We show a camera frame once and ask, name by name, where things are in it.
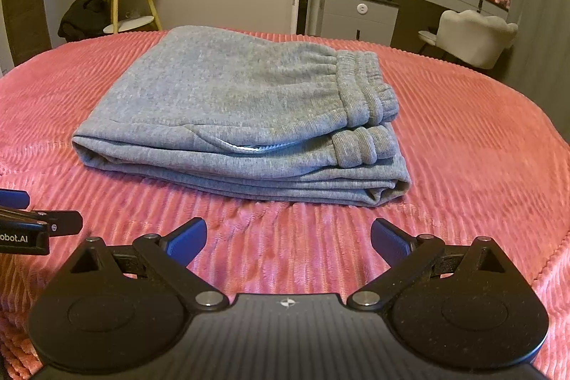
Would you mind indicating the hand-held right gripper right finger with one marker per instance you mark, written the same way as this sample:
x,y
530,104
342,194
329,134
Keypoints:
x,y
389,240

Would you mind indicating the dark cloth pile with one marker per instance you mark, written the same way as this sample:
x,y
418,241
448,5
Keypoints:
x,y
84,17

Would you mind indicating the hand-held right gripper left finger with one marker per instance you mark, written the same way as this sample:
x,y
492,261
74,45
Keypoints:
x,y
187,240

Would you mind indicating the pink ribbed blanket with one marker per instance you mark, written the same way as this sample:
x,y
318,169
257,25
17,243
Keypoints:
x,y
458,184

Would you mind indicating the grey cabinet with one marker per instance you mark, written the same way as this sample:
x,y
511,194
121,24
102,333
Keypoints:
x,y
356,21

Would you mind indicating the white fluffy chair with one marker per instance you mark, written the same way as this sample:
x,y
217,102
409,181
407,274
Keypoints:
x,y
476,37

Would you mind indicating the grey pants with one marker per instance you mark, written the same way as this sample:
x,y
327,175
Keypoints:
x,y
222,108

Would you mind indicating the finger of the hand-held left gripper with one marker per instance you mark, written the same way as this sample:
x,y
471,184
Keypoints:
x,y
13,199
62,223

